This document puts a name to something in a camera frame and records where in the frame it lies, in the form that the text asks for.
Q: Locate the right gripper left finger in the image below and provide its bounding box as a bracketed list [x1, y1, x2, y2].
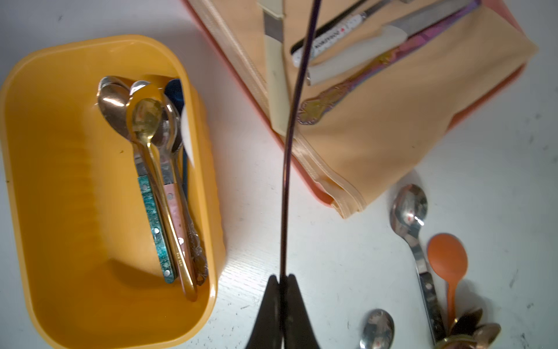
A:
[246, 275, 283, 349]

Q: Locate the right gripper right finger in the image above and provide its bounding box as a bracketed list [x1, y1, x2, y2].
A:
[284, 274, 320, 349]

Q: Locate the clear handled small spoon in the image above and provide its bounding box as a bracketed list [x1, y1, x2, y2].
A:
[359, 309, 395, 349]

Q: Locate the orange plastic spoon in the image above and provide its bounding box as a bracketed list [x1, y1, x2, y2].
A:
[427, 233, 468, 328]

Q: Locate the yellow plastic storage box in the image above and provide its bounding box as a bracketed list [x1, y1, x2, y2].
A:
[1, 35, 226, 348]

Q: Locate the green handled steel spoon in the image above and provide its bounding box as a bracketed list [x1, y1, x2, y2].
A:
[132, 144, 176, 284]

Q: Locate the white plastic spoon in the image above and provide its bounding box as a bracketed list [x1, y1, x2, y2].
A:
[180, 106, 195, 167]

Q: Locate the pink handled steel spoon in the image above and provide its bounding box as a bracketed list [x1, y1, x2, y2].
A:
[156, 97, 196, 283]

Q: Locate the blue metal spoon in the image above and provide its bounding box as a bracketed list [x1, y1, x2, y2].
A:
[164, 79, 188, 196]

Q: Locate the gold metal spoon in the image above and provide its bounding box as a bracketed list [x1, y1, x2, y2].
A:
[126, 81, 198, 302]

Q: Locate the purple metal spoon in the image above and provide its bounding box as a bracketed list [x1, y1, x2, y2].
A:
[279, 0, 322, 280]

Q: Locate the copper rose gold spoon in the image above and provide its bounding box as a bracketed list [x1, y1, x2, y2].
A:
[97, 76, 132, 142]

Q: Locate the cream handled knife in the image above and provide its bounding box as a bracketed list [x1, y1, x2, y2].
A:
[258, 0, 290, 136]

